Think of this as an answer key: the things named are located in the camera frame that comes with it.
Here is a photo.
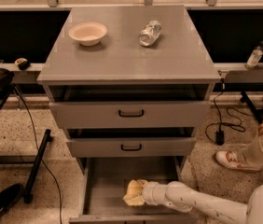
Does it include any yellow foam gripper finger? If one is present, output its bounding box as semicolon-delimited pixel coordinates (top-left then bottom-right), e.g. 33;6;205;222
123;193;145;206

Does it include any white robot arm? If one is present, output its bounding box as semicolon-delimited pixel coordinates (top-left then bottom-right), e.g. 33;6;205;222
123;179;263;224

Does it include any bottom grey drawer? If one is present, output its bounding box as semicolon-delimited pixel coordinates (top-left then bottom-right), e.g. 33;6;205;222
69;157;197;224

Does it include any grey drawer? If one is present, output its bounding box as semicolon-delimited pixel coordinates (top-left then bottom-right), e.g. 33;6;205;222
69;157;197;224
49;90;210;129
66;128;195;158

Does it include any middle grey drawer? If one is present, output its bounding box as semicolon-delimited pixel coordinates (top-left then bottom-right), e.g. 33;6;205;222
66;128;195;158

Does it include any top grey drawer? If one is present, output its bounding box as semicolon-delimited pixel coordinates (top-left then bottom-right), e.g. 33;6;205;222
49;90;210;129

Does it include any grey drawer cabinet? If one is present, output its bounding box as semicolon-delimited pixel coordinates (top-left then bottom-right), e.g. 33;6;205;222
36;5;222;224

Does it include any white red sneaker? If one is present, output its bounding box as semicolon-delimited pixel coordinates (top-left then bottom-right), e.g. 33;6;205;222
215;150;261;172

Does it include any black table leg left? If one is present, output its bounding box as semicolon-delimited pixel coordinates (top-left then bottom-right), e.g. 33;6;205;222
22;129;52;203

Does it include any black shoe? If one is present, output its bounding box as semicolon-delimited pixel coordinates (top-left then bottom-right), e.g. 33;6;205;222
0;183;23;214

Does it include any crushed silver can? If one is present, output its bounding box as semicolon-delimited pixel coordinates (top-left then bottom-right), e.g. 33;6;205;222
139;20;161;47

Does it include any white bowl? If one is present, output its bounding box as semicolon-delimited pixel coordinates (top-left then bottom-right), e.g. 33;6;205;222
69;22;107;47

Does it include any tape measure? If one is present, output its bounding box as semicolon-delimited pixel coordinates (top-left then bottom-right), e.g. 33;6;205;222
14;58;31;70

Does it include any clear plastic bottle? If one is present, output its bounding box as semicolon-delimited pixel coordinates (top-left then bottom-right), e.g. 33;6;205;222
245;41;263;69

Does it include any black power cable right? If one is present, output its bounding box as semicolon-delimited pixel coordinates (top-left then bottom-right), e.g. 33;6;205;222
204;77;247;146

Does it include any black cable left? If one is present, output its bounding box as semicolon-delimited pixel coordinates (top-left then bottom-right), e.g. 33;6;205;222
13;86;63;224

